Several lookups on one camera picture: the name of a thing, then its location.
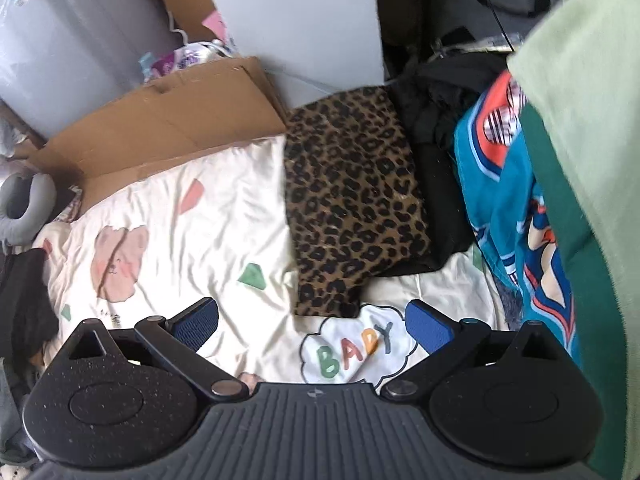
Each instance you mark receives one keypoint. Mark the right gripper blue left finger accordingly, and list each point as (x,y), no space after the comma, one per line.
(195,325)

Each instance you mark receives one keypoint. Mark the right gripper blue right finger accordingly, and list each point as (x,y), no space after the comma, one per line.
(428,327)

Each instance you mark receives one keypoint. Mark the leopard print garment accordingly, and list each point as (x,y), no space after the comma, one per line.
(352,201)

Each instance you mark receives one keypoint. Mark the black clothes pile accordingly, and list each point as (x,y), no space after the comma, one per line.
(27,318)

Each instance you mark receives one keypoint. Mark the cream cartoon bear bedsheet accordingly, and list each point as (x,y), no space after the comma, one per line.
(215,227)

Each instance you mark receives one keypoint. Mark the blue patterned cloth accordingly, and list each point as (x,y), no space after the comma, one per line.
(507,211)

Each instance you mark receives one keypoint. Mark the grey neck pillow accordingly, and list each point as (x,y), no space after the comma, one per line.
(26,205)

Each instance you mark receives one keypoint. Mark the brown cardboard sheet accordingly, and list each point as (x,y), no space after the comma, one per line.
(165,123)

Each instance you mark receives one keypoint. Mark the blue denim jeans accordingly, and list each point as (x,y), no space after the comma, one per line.
(16,449)

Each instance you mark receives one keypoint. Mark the black garment at bedside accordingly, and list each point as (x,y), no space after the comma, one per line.
(430,99)

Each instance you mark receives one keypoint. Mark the purple white plastic bag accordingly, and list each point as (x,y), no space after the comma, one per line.
(192,54)

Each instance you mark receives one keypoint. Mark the green garment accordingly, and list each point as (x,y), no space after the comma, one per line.
(579,70)

